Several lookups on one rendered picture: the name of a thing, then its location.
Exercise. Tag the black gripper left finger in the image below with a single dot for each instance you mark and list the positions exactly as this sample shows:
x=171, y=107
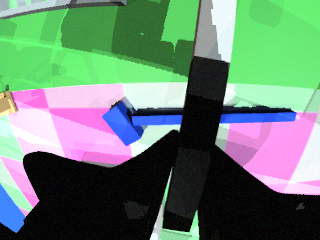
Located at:
x=129, y=194

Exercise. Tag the blue golf putter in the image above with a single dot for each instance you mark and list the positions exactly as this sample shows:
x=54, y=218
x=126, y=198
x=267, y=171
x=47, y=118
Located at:
x=128, y=126

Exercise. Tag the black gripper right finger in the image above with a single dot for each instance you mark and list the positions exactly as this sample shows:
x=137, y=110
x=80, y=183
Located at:
x=235, y=205

